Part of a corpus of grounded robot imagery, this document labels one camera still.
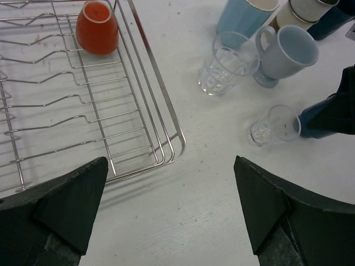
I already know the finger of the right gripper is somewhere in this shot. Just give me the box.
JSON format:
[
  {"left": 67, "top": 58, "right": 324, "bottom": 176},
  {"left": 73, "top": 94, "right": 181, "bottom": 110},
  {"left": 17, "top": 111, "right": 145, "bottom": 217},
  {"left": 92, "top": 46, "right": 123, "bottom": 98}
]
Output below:
[{"left": 308, "top": 66, "right": 354, "bottom": 135}]

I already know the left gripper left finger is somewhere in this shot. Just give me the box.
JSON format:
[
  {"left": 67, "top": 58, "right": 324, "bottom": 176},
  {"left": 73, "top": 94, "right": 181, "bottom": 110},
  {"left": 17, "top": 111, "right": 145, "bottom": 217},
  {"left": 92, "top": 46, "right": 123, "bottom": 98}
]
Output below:
[{"left": 1, "top": 157, "right": 108, "bottom": 265}]

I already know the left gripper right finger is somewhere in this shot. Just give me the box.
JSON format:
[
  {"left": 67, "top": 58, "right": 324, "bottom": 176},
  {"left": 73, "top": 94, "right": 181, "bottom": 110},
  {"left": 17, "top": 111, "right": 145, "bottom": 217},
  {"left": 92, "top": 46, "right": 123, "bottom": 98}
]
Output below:
[{"left": 234, "top": 156, "right": 354, "bottom": 265}]

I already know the small blue cup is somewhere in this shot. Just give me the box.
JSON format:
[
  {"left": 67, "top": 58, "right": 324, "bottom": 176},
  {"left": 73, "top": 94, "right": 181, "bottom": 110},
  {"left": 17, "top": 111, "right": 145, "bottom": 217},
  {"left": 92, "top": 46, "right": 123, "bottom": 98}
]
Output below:
[{"left": 298, "top": 99, "right": 335, "bottom": 139}]

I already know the clear glass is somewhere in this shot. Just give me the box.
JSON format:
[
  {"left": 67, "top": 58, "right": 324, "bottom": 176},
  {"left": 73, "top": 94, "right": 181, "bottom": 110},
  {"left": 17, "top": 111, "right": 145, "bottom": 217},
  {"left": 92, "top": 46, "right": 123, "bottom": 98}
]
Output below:
[
  {"left": 198, "top": 32, "right": 260, "bottom": 96},
  {"left": 247, "top": 104, "right": 301, "bottom": 147}
]

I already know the white upside-down cup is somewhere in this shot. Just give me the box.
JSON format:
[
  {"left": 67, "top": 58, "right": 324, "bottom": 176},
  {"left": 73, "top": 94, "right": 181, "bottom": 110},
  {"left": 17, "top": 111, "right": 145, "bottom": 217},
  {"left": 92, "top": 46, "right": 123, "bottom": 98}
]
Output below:
[{"left": 253, "top": 24, "right": 319, "bottom": 88}]

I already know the dark blue mug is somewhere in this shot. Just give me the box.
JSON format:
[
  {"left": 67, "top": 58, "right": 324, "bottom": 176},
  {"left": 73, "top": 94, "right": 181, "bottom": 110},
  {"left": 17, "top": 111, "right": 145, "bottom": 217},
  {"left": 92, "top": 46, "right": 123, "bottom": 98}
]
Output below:
[{"left": 307, "top": 6, "right": 354, "bottom": 41}]

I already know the beige cup with brown band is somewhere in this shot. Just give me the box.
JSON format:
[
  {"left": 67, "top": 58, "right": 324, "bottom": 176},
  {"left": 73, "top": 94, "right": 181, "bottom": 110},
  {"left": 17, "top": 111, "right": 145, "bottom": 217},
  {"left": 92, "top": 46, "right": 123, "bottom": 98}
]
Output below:
[{"left": 269, "top": 0, "right": 339, "bottom": 31}]

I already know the light blue mug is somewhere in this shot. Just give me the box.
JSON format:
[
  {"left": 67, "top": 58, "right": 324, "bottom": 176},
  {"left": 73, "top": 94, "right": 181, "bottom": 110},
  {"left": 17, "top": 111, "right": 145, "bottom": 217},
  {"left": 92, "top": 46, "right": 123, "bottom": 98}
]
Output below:
[{"left": 216, "top": 0, "right": 280, "bottom": 38}]

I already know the orange cup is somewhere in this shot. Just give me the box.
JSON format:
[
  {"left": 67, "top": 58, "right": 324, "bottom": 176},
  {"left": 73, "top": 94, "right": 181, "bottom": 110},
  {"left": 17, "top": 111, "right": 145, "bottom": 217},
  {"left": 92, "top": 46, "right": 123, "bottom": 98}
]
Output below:
[{"left": 75, "top": 1, "right": 119, "bottom": 55}]

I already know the metal wire dish rack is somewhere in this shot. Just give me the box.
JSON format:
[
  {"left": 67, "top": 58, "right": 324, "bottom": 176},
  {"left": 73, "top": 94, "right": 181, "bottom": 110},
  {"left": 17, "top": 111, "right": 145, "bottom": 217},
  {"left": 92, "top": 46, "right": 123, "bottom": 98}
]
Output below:
[{"left": 1, "top": 1, "right": 186, "bottom": 196}]

